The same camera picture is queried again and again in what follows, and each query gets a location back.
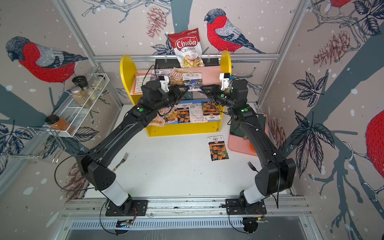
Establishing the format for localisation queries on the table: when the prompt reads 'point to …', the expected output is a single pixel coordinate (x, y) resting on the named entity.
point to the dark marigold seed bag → (183, 114)
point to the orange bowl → (252, 147)
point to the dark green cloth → (236, 130)
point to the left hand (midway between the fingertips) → (191, 86)
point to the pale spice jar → (98, 82)
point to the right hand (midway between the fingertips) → (200, 88)
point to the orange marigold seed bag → (217, 148)
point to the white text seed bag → (196, 113)
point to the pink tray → (241, 144)
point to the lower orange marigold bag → (211, 111)
